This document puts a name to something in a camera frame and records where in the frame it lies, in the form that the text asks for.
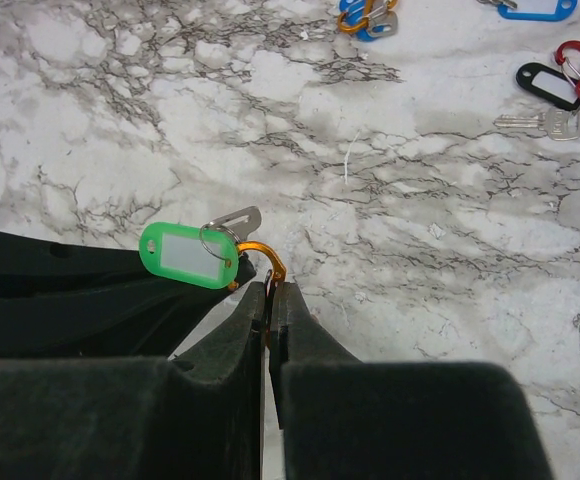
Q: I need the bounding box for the blue window tag with key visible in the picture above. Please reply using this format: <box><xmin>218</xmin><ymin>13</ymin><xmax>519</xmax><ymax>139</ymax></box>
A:
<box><xmin>338</xmin><ymin>0</ymin><xmax>399</xmax><ymax>42</ymax></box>

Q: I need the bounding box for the green key tag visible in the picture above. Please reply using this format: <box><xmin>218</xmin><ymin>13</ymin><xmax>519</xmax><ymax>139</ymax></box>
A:
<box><xmin>138</xmin><ymin>206</ymin><xmax>262</xmax><ymax>291</ymax></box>

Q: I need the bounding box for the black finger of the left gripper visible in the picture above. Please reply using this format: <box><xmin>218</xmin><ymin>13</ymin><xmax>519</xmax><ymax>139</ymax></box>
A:
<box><xmin>0</xmin><ymin>231</ymin><xmax>154</xmax><ymax>288</ymax></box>
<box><xmin>0</xmin><ymin>273</ymin><xmax>234</xmax><ymax>358</ymax></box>

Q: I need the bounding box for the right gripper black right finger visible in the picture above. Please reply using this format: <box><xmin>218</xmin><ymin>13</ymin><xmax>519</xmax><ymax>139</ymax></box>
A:
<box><xmin>270</xmin><ymin>283</ymin><xmax>553</xmax><ymax>479</ymax></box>

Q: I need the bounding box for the orange S-shaped carabiner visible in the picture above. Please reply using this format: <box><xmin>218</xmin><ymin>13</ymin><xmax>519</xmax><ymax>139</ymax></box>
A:
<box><xmin>227</xmin><ymin>241</ymin><xmax>288</xmax><ymax>351</ymax></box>
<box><xmin>337</xmin><ymin>0</ymin><xmax>399</xmax><ymax>36</ymax></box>

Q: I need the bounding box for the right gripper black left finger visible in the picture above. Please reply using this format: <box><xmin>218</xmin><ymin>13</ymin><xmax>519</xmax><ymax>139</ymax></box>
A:
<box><xmin>0</xmin><ymin>282</ymin><xmax>266</xmax><ymax>479</ymax></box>

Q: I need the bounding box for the black key tag with key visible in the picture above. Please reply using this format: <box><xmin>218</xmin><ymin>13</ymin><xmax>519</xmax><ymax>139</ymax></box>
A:
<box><xmin>493</xmin><ymin>62</ymin><xmax>580</xmax><ymax>141</ymax></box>

